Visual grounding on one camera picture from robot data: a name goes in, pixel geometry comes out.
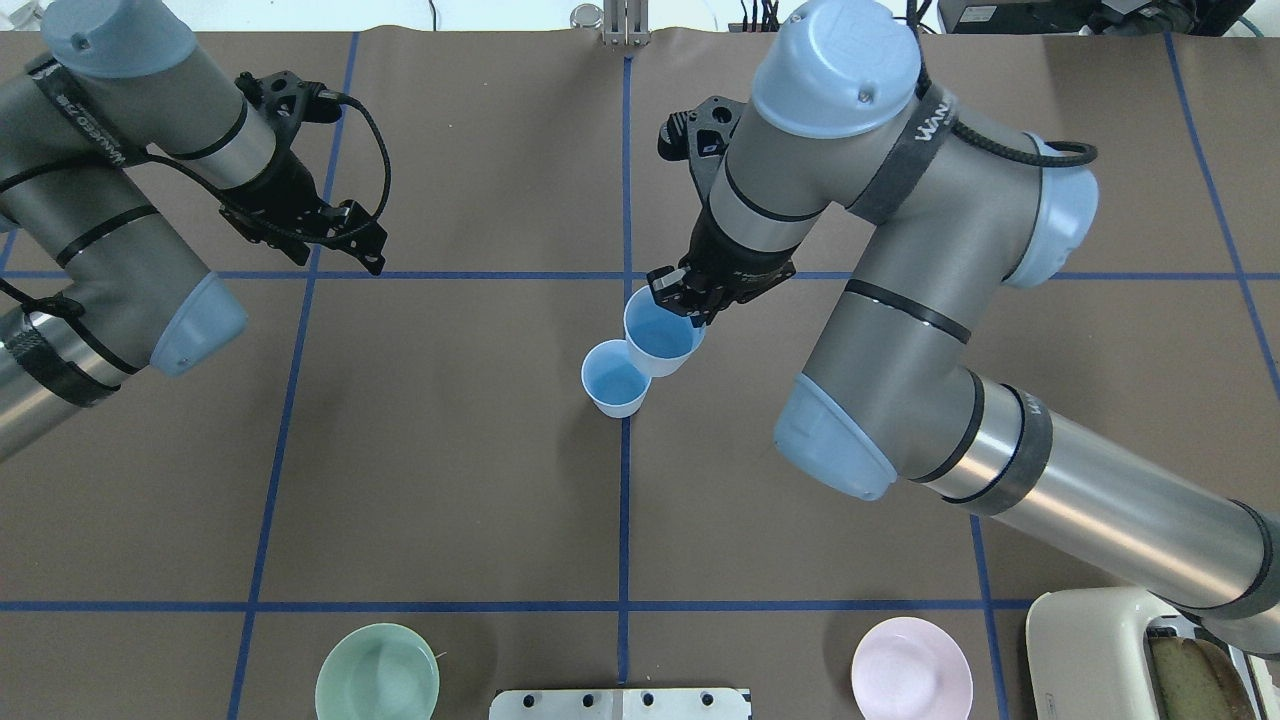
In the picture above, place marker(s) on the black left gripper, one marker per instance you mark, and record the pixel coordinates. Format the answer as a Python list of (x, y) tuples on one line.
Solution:
[(283, 187)]

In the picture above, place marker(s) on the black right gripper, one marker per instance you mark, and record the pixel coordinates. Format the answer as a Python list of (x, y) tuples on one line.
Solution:
[(722, 251)]

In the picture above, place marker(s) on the light blue cup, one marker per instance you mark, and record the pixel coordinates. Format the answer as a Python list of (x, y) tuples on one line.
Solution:
[(658, 341), (616, 387)]

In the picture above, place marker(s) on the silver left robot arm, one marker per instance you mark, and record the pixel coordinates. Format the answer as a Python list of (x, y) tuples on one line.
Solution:
[(122, 84)]

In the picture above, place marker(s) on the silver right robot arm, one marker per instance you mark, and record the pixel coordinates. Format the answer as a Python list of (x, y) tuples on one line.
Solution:
[(842, 112)]

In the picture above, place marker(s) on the brown paper table cover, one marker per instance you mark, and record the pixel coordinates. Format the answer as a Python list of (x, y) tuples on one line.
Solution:
[(416, 447)]

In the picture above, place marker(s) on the pink bowl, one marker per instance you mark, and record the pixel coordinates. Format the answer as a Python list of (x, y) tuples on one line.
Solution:
[(908, 668)]

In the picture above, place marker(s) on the green bowl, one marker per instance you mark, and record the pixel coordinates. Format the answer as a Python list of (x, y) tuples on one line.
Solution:
[(380, 671)]

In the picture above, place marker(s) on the cream toaster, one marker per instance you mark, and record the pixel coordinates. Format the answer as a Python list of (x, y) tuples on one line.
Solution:
[(1088, 655)]

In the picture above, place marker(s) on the black monitor base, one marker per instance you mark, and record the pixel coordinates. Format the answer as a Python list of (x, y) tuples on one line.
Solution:
[(1095, 18)]

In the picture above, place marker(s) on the bread slice in toaster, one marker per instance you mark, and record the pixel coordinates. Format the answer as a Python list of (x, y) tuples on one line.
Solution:
[(1194, 679)]

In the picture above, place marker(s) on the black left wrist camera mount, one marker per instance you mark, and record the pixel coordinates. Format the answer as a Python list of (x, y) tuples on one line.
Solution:
[(285, 102)]

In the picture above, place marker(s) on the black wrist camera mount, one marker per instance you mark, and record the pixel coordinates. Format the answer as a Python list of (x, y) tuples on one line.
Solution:
[(701, 137), (285, 102)]

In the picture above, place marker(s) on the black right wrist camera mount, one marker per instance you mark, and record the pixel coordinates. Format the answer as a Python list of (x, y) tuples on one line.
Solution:
[(701, 137)]

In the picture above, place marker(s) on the metal clamp bracket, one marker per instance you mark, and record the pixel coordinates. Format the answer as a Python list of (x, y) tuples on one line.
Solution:
[(625, 23)]

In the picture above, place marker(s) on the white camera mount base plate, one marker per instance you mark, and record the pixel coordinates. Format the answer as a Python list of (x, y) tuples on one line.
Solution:
[(624, 703)]

